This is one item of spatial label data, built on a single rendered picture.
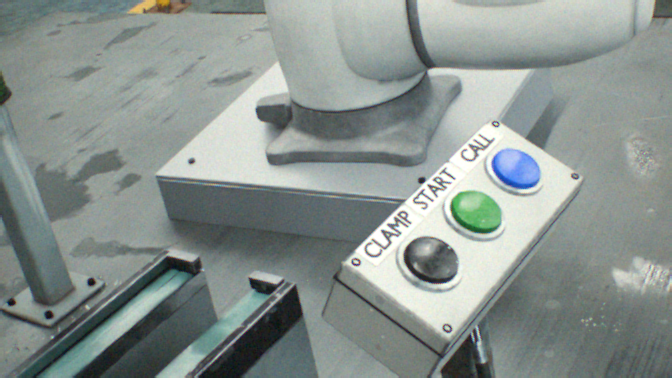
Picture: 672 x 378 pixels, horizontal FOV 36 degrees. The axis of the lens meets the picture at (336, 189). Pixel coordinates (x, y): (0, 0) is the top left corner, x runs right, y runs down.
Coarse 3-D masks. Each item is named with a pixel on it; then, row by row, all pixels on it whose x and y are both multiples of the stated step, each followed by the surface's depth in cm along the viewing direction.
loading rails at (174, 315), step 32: (160, 256) 88; (192, 256) 86; (128, 288) 85; (160, 288) 85; (192, 288) 86; (256, 288) 82; (288, 288) 80; (96, 320) 82; (128, 320) 82; (160, 320) 84; (192, 320) 87; (224, 320) 80; (256, 320) 77; (288, 320) 81; (64, 352) 80; (96, 352) 79; (128, 352) 81; (160, 352) 84; (192, 352) 77; (224, 352) 75; (256, 352) 78; (288, 352) 81
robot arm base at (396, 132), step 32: (288, 96) 118; (416, 96) 110; (448, 96) 117; (288, 128) 115; (320, 128) 110; (352, 128) 109; (384, 128) 109; (416, 128) 109; (288, 160) 112; (320, 160) 111; (352, 160) 110; (384, 160) 108; (416, 160) 107
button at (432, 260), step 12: (420, 240) 55; (432, 240) 55; (408, 252) 54; (420, 252) 55; (432, 252) 55; (444, 252) 55; (408, 264) 54; (420, 264) 54; (432, 264) 54; (444, 264) 54; (456, 264) 55; (420, 276) 54; (432, 276) 54; (444, 276) 54
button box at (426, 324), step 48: (480, 144) 63; (528, 144) 64; (432, 192) 59; (528, 192) 61; (576, 192) 63; (384, 240) 55; (480, 240) 57; (528, 240) 58; (336, 288) 55; (384, 288) 53; (432, 288) 54; (480, 288) 55; (384, 336) 55; (432, 336) 53
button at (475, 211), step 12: (468, 192) 59; (480, 192) 59; (456, 204) 58; (468, 204) 58; (480, 204) 58; (492, 204) 58; (456, 216) 57; (468, 216) 57; (480, 216) 57; (492, 216) 58; (468, 228) 57; (480, 228) 57; (492, 228) 57
